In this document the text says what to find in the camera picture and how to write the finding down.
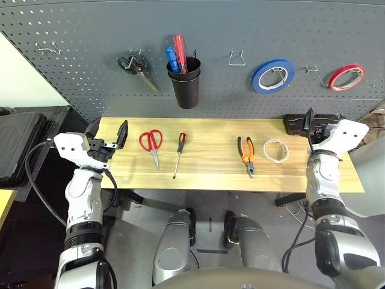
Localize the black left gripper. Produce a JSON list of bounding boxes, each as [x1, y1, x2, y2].
[[85, 117, 129, 166]]

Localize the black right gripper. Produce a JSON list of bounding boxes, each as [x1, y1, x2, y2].
[[304, 107, 331, 155]]

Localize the white tape roll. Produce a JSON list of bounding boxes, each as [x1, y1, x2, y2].
[[263, 138, 289, 164]]

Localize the red handled scissors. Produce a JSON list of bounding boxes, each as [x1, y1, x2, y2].
[[138, 129, 164, 170]]

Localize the orange black pliers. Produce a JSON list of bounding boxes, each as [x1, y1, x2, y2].
[[237, 136, 257, 179]]

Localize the orange black screwdriver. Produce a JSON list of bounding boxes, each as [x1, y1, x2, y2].
[[172, 131, 188, 181]]

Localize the grey metal pegboard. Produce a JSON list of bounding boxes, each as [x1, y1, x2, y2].
[[0, 0, 385, 123]]

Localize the closed black tool case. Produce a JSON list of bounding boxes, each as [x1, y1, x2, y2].
[[283, 113, 340, 136]]

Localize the red tape roll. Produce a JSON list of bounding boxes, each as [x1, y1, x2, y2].
[[327, 64, 366, 92]]

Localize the black table support bar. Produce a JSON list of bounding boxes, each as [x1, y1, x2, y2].
[[275, 192, 308, 207], [119, 189, 181, 211]]

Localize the light grey side table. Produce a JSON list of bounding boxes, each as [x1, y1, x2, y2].
[[341, 143, 385, 218]]

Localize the blue tape roll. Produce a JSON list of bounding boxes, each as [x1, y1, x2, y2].
[[251, 58, 296, 94]]

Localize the silver scissors peg hook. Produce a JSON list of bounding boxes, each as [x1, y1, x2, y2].
[[129, 49, 143, 69]]

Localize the open black tool case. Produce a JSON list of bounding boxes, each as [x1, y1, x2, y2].
[[0, 105, 73, 187]]

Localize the black plastic cup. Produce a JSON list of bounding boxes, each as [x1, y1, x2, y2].
[[166, 56, 202, 110]]

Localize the silver right robot leg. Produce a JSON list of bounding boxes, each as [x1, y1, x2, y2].
[[223, 210, 282, 273]]

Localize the silver robot leg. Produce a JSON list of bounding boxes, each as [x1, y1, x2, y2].
[[223, 210, 282, 273], [152, 207, 198, 285]]

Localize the silver left robot leg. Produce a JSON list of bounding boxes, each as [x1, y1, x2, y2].
[[152, 207, 198, 285]]

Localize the yellow wooden board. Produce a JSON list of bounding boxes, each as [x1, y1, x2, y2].
[[0, 189, 18, 229]]

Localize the long black floor tape strip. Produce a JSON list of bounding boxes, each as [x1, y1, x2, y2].
[[196, 248, 229, 255]]

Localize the grey robot torso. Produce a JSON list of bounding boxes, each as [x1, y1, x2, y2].
[[153, 266, 337, 289]]

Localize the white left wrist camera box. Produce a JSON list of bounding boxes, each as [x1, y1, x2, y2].
[[53, 132, 111, 171]]

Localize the black handled scissors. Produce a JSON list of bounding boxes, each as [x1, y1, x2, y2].
[[117, 52, 160, 93]]

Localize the white floor cables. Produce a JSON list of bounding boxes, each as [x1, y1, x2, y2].
[[282, 198, 315, 230]]

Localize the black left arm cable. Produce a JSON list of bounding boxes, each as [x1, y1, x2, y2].
[[25, 140, 120, 228]]

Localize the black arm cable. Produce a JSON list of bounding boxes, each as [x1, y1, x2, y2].
[[281, 207, 316, 273], [25, 140, 120, 228]]

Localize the blue handled screwdriver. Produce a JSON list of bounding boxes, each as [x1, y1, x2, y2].
[[165, 46, 180, 74]]

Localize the silver double wire hook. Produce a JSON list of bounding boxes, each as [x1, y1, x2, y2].
[[35, 41, 62, 55]]

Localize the silver wire pliers holder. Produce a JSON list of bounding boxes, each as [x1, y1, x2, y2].
[[227, 49, 247, 66]]

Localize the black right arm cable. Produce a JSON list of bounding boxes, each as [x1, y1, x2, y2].
[[281, 207, 316, 273]]

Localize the red clear handled screwdriver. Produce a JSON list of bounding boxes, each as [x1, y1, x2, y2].
[[173, 34, 188, 74]]

